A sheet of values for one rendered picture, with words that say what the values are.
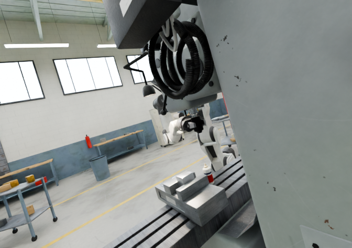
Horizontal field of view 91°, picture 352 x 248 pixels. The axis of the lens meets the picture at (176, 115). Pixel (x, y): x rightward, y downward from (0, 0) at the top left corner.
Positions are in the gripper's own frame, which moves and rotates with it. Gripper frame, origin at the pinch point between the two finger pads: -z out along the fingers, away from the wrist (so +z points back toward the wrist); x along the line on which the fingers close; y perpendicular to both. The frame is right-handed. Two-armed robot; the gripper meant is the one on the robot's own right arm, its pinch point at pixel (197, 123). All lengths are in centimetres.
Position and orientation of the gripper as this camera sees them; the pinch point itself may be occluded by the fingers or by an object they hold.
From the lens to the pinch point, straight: 84.2
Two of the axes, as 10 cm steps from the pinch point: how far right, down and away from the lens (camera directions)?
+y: 2.8, 9.6, 0.4
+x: 9.0, -2.8, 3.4
